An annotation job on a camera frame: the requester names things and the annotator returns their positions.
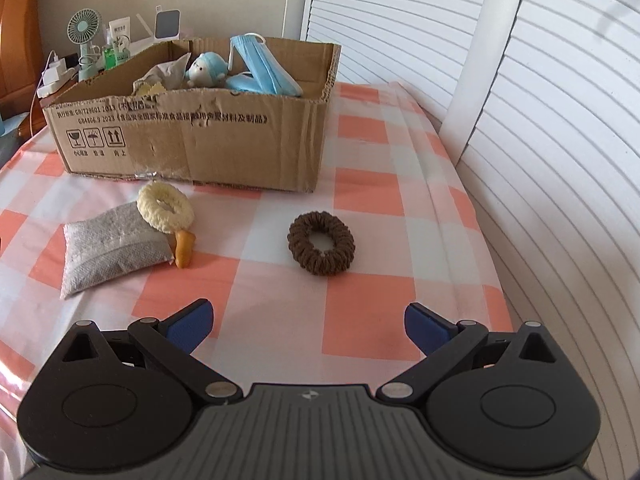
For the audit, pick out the grey plastic bag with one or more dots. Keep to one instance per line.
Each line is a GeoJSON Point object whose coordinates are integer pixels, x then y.
{"type": "Point", "coordinates": [167, 74]}

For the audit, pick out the brown scrunchie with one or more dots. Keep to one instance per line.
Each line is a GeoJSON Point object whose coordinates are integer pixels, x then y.
{"type": "Point", "coordinates": [300, 250]}

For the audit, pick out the white stand with grey screen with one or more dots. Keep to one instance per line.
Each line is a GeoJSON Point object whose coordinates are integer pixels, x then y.
{"type": "Point", "coordinates": [166, 24]}

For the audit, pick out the light blue plush toy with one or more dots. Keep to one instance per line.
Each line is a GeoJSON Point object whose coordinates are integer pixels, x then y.
{"type": "Point", "coordinates": [205, 70]}

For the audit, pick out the wooden nightstand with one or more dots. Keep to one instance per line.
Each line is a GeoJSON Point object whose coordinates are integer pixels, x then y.
{"type": "Point", "coordinates": [25, 110]}

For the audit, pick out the grey fabric sachet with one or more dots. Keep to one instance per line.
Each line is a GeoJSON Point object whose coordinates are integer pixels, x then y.
{"type": "Point", "coordinates": [105, 255]}

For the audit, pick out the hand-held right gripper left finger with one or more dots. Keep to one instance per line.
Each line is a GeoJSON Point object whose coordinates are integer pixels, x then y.
{"type": "Point", "coordinates": [192, 327]}

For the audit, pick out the cream knitted scrunchie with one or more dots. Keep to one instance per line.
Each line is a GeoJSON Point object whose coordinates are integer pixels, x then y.
{"type": "Point", "coordinates": [150, 210]}

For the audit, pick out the green desk fan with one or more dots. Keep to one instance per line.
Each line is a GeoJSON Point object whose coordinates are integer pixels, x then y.
{"type": "Point", "coordinates": [85, 27]}

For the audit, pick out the white louvered door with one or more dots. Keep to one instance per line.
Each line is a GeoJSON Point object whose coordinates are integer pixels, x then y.
{"type": "Point", "coordinates": [575, 185]}
{"type": "Point", "coordinates": [400, 20]}

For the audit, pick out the pale yellow cloth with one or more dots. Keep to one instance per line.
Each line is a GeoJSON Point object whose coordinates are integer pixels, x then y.
{"type": "Point", "coordinates": [150, 90]}

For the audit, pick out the brown cardboard box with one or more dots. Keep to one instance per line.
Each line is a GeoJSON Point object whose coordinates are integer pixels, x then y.
{"type": "Point", "coordinates": [225, 140]}

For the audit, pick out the wooden headboard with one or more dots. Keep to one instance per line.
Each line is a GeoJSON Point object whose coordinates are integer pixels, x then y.
{"type": "Point", "coordinates": [17, 20]}

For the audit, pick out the white door frame post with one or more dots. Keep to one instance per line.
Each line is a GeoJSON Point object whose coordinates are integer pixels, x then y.
{"type": "Point", "coordinates": [490, 60]}

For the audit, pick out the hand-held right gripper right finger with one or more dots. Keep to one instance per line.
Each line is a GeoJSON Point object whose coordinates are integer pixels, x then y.
{"type": "Point", "coordinates": [425, 330]}

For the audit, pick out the white card box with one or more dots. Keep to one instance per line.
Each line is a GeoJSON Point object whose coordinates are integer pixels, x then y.
{"type": "Point", "coordinates": [120, 32]}

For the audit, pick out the white power strip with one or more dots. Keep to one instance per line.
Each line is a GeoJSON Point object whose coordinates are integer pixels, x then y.
{"type": "Point", "coordinates": [47, 90]}

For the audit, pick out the green bottle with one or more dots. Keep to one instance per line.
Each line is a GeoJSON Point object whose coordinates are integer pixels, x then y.
{"type": "Point", "coordinates": [109, 57]}

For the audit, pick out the blue cloud print bedsheet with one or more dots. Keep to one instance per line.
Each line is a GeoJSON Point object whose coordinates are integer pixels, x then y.
{"type": "Point", "coordinates": [10, 125]}

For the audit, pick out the small orange toy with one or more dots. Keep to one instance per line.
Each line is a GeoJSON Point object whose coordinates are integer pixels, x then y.
{"type": "Point", "coordinates": [183, 252]}

